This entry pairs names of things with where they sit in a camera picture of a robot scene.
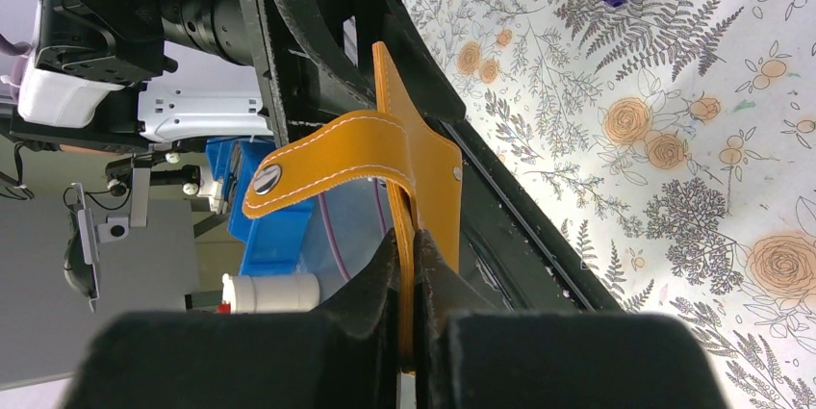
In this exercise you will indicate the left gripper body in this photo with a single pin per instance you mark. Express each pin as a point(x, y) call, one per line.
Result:
point(299, 43)

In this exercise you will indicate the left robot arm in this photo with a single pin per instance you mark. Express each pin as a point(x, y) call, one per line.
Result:
point(313, 60)

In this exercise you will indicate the blue plastic bin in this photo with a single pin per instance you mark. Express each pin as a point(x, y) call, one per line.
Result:
point(331, 235)

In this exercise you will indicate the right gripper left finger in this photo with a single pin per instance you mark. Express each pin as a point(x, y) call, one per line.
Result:
point(341, 354)

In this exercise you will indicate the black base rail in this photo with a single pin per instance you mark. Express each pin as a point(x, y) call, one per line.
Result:
point(509, 243)

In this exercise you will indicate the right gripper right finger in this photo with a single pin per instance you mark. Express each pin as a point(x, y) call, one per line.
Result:
point(470, 355)

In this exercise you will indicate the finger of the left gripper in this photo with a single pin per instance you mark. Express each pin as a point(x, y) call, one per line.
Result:
point(388, 21)
point(319, 55)

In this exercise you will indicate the floral patterned table mat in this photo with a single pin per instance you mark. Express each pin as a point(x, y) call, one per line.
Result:
point(672, 143)

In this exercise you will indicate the white plastic bottle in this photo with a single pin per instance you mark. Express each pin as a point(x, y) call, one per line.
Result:
point(244, 294)

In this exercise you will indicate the orange leather card holder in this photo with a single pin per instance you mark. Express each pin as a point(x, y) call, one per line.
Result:
point(423, 172)

